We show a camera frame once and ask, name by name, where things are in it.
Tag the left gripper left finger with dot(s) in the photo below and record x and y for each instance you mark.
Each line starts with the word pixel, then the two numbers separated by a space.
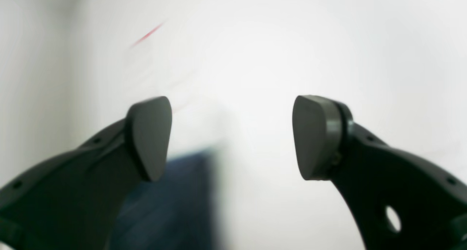
pixel 71 201

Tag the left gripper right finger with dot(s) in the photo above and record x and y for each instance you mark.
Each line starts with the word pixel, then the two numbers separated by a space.
pixel 398 200

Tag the dark blue T-shirt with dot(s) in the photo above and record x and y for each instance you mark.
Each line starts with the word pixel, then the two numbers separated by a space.
pixel 178 212

